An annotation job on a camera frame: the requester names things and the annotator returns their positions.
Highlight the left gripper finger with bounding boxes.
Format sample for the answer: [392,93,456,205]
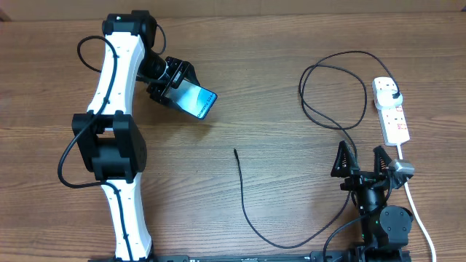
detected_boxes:
[185,65,200,86]
[160,96,186,112]

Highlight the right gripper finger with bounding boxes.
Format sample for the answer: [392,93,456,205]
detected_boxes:
[373,146,392,174]
[331,140,360,178]

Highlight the blue screen smartphone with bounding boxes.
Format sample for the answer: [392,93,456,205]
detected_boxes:
[166,79,218,119]

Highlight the black charging cable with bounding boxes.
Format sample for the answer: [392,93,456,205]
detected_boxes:
[233,50,402,250]

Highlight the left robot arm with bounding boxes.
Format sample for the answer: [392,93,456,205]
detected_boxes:
[64,10,217,261]

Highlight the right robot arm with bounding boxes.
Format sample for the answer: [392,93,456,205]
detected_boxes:
[323,141,415,261]

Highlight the white charger plug adapter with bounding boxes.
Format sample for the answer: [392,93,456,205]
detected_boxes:
[374,90,403,110]

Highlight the white power strip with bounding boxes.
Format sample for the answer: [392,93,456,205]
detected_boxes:
[371,76,410,146]

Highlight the white power strip cord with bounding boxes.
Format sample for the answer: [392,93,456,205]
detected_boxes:
[395,143,438,262]

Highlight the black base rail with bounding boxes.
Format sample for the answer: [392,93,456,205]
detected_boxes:
[87,249,412,262]

